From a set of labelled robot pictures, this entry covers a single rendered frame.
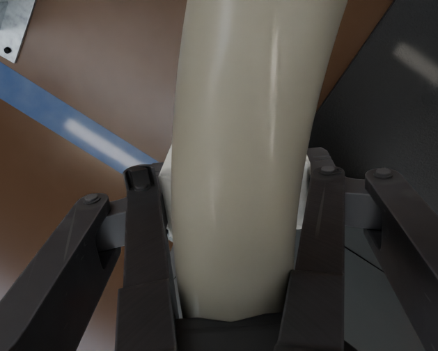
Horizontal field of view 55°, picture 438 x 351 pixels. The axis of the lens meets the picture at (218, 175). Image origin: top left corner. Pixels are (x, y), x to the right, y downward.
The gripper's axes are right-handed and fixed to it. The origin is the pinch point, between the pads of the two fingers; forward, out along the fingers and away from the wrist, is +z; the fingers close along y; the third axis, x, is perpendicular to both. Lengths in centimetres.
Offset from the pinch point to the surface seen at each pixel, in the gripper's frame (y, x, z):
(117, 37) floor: -30, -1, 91
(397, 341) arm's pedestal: 19, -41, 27
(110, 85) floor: -35, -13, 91
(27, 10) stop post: -52, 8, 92
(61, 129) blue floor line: -51, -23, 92
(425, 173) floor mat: 45, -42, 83
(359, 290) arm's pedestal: 16, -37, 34
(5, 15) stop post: -58, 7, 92
